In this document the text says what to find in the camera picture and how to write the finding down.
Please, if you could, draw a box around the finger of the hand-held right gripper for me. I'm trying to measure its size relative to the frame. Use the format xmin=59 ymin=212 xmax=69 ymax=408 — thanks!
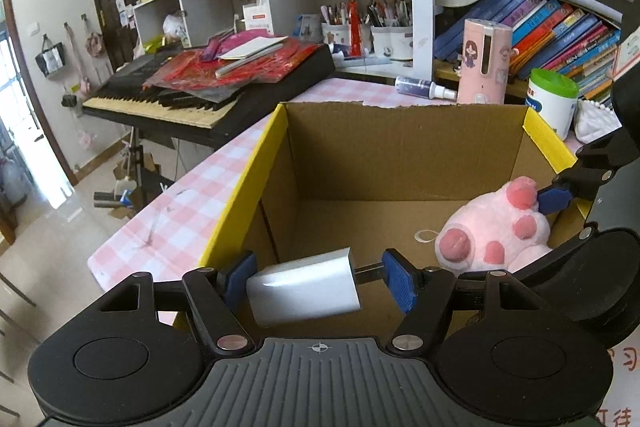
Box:
xmin=536 ymin=132 xmax=631 ymax=217

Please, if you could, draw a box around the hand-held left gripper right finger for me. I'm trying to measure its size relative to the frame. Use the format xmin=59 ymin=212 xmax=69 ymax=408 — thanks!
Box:
xmin=382 ymin=248 xmax=547 ymax=355

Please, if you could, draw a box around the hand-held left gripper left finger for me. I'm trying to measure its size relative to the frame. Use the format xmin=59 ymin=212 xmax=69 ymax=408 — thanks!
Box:
xmin=87 ymin=251 xmax=261 ymax=358

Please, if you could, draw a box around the pink plush paw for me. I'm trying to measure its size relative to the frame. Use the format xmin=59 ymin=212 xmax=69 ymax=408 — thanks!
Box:
xmin=434 ymin=176 xmax=556 ymax=270

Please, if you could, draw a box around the cardboard box with yellow flaps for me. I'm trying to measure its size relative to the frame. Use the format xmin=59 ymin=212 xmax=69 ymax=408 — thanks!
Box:
xmin=197 ymin=102 xmax=593 ymax=339

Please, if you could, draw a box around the white jar green lid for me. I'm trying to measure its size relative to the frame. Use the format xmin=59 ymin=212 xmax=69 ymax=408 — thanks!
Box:
xmin=525 ymin=68 xmax=581 ymax=142

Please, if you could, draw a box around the white paper red print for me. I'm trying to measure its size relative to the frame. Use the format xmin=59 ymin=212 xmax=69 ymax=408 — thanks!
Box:
xmin=606 ymin=346 xmax=640 ymax=427

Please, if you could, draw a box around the black keyboard stand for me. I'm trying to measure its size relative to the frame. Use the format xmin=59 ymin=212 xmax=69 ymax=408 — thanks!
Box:
xmin=94 ymin=129 xmax=177 ymax=208

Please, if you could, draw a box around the pink tumbler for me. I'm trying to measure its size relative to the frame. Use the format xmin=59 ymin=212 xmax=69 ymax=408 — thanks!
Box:
xmin=456 ymin=19 xmax=513 ymax=105

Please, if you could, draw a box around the row of slanted books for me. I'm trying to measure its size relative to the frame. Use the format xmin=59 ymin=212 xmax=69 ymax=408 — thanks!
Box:
xmin=434 ymin=0 xmax=626 ymax=104

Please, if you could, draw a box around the purple spray bottle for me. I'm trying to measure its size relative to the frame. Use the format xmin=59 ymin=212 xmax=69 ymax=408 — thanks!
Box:
xmin=395 ymin=76 xmax=458 ymax=102

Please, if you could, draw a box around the black electronic keyboard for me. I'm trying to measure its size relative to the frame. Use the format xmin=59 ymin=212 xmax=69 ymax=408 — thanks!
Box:
xmin=81 ymin=44 xmax=337 ymax=148

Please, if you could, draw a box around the red paper stack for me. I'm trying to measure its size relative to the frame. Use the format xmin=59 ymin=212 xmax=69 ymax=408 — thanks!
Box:
xmin=144 ymin=38 xmax=321 ymax=92

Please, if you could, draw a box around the wide white pen cup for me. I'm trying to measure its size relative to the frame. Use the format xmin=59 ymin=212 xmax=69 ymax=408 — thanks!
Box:
xmin=367 ymin=0 xmax=415 ymax=60

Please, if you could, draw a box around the white booklet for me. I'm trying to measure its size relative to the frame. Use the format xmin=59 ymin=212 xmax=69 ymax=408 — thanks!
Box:
xmin=219 ymin=36 xmax=290 ymax=60

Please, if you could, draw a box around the small white pen cup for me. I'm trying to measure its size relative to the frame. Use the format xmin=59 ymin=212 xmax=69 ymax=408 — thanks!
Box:
xmin=320 ymin=3 xmax=352 ymax=52

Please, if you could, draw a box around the red tassel ornament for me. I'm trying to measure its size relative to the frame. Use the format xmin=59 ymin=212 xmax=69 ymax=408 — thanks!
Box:
xmin=345 ymin=0 xmax=364 ymax=58

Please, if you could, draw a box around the blue patterned mug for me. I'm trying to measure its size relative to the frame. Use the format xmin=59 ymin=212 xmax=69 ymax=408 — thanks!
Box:
xmin=295 ymin=14 xmax=322 ymax=42

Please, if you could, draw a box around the white box red label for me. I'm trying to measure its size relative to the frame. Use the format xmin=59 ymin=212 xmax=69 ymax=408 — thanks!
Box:
xmin=243 ymin=4 xmax=275 ymax=35

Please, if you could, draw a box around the white plastic bag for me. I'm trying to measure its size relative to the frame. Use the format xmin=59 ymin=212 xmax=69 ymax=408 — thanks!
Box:
xmin=162 ymin=13 xmax=189 ymax=40

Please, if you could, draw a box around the black white tote bag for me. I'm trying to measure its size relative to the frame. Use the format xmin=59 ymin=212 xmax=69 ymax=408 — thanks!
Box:
xmin=35 ymin=39 xmax=66 ymax=78

